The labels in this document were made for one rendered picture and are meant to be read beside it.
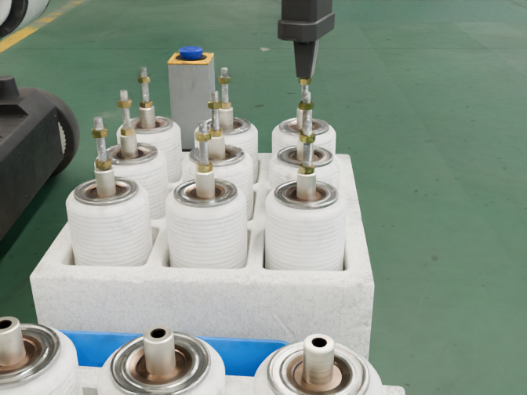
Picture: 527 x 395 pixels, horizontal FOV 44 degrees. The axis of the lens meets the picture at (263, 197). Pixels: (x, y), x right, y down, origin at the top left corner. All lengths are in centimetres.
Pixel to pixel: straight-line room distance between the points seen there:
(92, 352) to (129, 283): 9
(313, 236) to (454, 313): 36
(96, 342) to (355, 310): 30
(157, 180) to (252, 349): 27
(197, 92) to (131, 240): 41
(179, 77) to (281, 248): 46
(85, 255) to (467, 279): 62
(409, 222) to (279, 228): 56
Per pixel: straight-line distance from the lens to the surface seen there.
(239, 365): 76
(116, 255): 77
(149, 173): 86
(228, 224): 74
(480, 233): 126
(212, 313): 76
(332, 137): 96
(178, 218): 74
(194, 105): 112
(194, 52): 112
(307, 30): 88
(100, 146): 76
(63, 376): 53
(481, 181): 148
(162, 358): 49
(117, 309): 78
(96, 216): 75
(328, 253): 75
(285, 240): 74
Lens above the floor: 58
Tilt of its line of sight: 26 degrees down
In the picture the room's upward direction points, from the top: straight up
